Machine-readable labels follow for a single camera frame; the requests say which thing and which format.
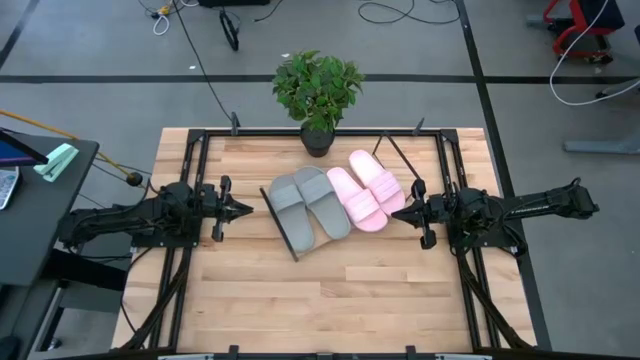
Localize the mint green stapler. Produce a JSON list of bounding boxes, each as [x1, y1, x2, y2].
[[32, 142, 81, 184]]

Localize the white floor cable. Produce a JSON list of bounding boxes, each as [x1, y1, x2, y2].
[[548, 0, 640, 108]]

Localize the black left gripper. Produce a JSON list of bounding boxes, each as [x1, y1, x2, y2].
[[199, 174, 255, 244]]

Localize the blue screen tablet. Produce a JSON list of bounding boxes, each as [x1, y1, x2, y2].
[[0, 126, 50, 169]]

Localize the black metal table frame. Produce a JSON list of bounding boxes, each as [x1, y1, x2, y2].
[[118, 126, 539, 360]]

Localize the green potted plant black pot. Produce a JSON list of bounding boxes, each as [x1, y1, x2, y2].
[[271, 48, 367, 160]]

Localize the orange yellow cord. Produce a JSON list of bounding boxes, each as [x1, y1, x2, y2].
[[0, 108, 120, 167]]

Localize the pink slide sandal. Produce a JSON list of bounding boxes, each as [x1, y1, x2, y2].
[[347, 148, 408, 218], [325, 165, 391, 234]]

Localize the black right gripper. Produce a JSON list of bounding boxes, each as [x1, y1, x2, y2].
[[390, 178, 454, 251]]

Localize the white sneaker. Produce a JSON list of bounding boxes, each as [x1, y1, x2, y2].
[[266, 173, 317, 255]]

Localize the black strap loop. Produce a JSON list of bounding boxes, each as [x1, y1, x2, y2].
[[218, 8, 242, 53]]

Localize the red black cart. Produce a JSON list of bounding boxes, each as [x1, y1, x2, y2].
[[541, 0, 627, 66]]

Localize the black cable bundle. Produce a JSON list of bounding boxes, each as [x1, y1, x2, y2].
[[456, 249, 534, 351], [119, 246, 197, 352]]

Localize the black side desk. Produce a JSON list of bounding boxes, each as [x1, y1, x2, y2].
[[0, 130, 102, 360]]

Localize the white keyboard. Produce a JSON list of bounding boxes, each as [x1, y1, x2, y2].
[[0, 165, 22, 212]]

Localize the black looped floor cable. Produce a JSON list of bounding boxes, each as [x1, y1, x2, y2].
[[356, 0, 462, 26]]

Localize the black floor box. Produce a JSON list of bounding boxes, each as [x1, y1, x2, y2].
[[196, 0, 272, 8]]

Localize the long black floor cable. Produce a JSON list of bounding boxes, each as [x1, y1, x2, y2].
[[171, 0, 237, 125]]

